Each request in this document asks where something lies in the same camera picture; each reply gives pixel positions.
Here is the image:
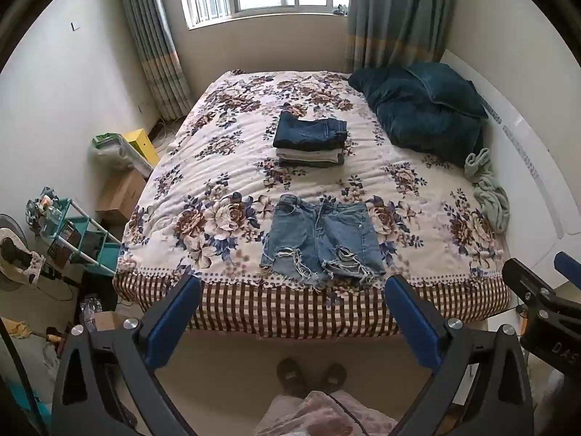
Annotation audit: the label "light blue ripped denim shorts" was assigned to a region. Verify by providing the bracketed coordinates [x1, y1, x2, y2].
[260, 194, 385, 289]

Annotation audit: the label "white bed headboard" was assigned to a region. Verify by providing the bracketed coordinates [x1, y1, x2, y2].
[441, 50, 580, 288]

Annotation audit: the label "right dark slipper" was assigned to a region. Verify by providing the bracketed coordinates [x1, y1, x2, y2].
[319, 362, 347, 394]

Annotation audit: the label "dark slipper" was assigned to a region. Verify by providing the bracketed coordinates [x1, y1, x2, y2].
[277, 357, 308, 399]
[319, 362, 347, 394]

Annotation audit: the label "pale green crumpled cloth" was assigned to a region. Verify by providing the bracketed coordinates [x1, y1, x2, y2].
[464, 148, 510, 234]

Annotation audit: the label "pink patterned trouser legs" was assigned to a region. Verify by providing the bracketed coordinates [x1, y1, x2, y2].
[253, 390, 398, 435]

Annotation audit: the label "left dark slipper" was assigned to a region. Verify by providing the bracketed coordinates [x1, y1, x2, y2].
[277, 357, 308, 399]

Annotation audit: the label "checkered bed skirt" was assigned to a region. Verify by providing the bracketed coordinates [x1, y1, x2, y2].
[112, 271, 513, 340]

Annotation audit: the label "teal white shelf rack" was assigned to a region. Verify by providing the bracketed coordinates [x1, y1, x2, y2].
[26, 186, 121, 276]

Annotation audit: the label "brown cardboard box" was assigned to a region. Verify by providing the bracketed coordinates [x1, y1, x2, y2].
[96, 169, 146, 225]

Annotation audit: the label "clear plastic bag with green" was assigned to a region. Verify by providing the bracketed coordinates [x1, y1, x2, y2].
[90, 133, 154, 179]

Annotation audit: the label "yellow box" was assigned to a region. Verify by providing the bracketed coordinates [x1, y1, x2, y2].
[123, 129, 159, 167]

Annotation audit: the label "dark teal velvet pillow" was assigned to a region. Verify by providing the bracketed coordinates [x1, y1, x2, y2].
[349, 62, 487, 167]

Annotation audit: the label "floral quilted bedspread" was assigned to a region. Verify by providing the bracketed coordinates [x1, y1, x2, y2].
[115, 71, 505, 289]

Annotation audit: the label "grey folded pants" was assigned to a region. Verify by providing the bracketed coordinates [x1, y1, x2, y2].
[276, 148, 345, 167]

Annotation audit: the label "dark blue folded jeans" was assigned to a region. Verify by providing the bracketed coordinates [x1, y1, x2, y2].
[273, 111, 348, 152]

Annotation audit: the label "left grey striped curtain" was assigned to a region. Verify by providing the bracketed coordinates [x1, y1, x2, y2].
[122, 0, 193, 121]

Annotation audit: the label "grey striped curtain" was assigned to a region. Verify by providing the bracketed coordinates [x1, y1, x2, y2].
[346, 0, 454, 73]
[122, 0, 193, 121]

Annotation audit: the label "right grey striped curtain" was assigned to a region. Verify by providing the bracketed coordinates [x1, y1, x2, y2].
[346, 0, 454, 73]

